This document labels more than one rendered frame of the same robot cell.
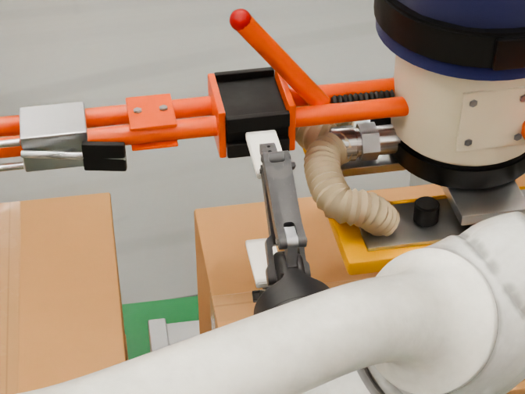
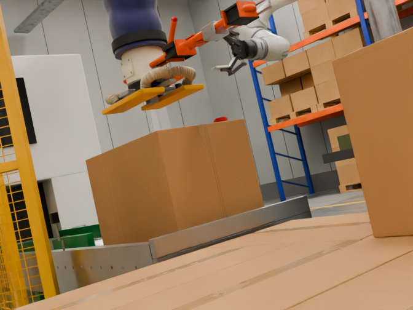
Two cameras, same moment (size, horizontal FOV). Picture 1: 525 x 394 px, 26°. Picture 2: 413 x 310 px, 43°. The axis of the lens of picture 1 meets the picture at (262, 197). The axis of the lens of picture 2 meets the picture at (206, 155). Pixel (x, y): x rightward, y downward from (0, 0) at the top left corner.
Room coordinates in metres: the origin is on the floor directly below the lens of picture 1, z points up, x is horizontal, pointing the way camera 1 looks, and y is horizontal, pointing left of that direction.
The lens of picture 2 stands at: (1.92, 1.69, 0.74)
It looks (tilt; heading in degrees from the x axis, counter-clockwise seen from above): 3 degrees up; 242
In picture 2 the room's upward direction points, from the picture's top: 13 degrees counter-clockwise
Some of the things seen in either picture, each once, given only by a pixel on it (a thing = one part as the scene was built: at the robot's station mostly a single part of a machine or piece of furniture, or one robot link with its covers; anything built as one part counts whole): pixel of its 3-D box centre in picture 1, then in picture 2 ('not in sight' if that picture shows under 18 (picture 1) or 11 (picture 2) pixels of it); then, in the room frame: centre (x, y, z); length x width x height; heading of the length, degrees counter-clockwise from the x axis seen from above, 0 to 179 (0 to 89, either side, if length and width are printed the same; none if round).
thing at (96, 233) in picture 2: not in sight; (113, 227); (1.01, -1.43, 0.60); 1.60 x 0.11 x 0.09; 99
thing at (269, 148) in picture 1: (271, 154); not in sight; (0.86, -0.01, 1.32); 0.05 x 0.01 x 0.03; 10
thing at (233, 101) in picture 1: (251, 111); (179, 50); (1.05, 0.01, 1.24); 0.10 x 0.08 x 0.06; 10
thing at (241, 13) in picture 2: not in sight; (239, 13); (0.99, 0.36, 1.24); 0.08 x 0.07 x 0.05; 100
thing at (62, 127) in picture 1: (55, 136); (215, 31); (1.01, 0.22, 1.23); 0.07 x 0.07 x 0.04; 10
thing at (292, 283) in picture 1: (291, 299); (241, 49); (0.75, -0.03, 1.23); 0.09 x 0.07 x 0.08; 10
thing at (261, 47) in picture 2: not in sight; (254, 49); (0.68, -0.04, 1.23); 0.09 x 0.06 x 0.09; 100
